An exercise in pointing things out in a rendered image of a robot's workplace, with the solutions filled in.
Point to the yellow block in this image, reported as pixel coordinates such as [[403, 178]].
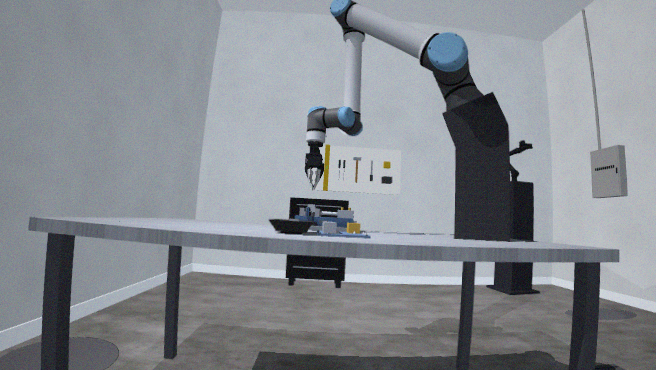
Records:
[[351, 227]]

